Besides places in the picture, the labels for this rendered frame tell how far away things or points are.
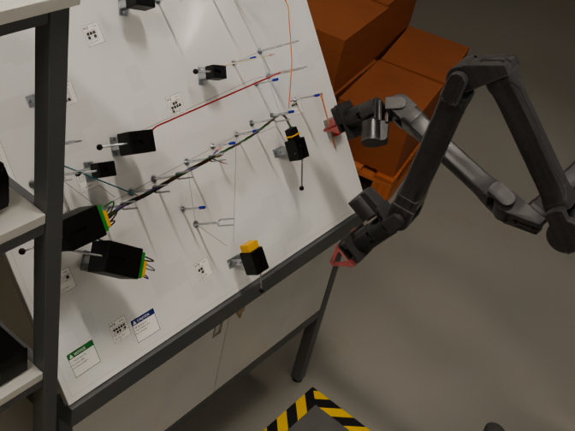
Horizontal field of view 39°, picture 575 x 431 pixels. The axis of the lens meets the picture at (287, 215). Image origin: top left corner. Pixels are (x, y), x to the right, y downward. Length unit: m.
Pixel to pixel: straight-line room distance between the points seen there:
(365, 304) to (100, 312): 1.85
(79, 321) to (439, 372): 1.87
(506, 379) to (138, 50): 2.14
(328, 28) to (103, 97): 2.18
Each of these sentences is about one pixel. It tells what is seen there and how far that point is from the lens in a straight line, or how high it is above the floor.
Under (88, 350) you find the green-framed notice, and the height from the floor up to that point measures 0.94.
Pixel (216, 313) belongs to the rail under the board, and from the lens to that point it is 2.13.
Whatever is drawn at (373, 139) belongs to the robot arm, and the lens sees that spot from 2.16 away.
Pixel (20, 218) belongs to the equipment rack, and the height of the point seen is 1.46.
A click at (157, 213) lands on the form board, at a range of 2.01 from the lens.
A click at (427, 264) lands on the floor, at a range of 3.89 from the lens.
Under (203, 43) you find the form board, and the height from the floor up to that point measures 1.38.
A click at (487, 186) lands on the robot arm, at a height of 1.28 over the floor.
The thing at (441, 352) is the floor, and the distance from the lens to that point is 3.49.
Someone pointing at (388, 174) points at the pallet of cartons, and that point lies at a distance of 4.13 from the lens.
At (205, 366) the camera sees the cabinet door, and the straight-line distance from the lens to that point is 2.38.
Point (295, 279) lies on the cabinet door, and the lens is 2.54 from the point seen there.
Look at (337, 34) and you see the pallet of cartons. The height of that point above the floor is 0.75.
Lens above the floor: 2.35
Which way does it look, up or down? 37 degrees down
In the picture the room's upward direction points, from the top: 14 degrees clockwise
